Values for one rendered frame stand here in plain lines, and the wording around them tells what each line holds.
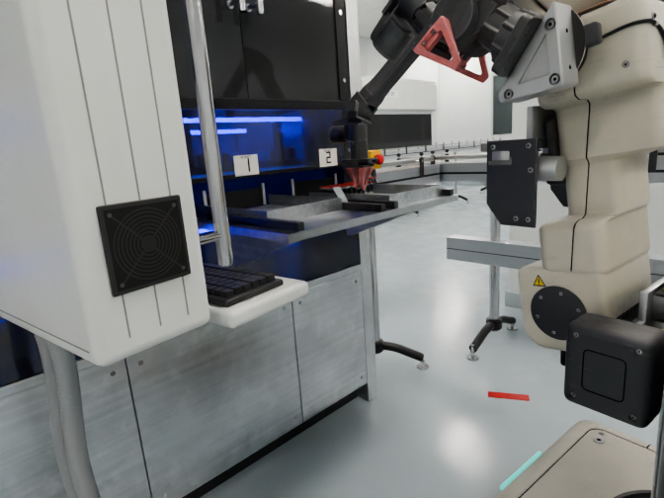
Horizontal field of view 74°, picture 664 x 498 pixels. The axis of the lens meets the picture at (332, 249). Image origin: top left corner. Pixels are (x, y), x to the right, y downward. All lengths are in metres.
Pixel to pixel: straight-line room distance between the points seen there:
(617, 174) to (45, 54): 0.84
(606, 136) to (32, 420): 1.30
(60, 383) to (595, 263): 0.97
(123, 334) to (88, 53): 0.34
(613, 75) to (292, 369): 1.24
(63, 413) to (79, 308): 0.40
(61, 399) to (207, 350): 0.49
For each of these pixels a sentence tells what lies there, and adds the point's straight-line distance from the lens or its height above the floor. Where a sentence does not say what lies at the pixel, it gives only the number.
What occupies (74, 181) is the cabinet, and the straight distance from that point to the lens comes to 0.60.
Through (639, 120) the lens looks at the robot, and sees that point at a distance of 0.87.
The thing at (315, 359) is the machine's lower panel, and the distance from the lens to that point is 1.67.
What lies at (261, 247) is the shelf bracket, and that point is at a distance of 1.20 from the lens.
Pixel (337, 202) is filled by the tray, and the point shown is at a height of 0.90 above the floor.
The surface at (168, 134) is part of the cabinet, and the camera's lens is 0.66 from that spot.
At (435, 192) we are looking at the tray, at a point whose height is 0.90.
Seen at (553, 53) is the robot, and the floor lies 1.16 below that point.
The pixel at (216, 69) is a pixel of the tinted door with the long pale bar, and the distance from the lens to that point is 1.37.
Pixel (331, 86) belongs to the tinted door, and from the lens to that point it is 1.64.
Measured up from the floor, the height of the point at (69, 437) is 0.56.
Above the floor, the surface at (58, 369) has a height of 0.70.
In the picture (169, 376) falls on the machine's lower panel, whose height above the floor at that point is 0.47.
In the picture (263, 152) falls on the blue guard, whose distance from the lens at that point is 1.41.
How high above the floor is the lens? 1.06
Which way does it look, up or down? 13 degrees down
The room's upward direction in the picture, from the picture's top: 4 degrees counter-clockwise
